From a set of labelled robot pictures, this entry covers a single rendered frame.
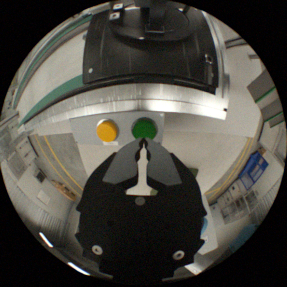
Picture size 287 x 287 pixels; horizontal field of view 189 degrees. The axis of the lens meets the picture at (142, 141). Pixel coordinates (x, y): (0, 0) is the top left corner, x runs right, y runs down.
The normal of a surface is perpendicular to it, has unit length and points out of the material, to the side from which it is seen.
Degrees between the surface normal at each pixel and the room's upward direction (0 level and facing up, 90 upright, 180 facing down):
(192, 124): 0
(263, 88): 90
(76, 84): 0
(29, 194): 90
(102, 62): 0
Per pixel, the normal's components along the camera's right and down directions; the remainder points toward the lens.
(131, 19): -0.04, 0.52
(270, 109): -0.99, -0.15
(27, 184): 0.99, -0.11
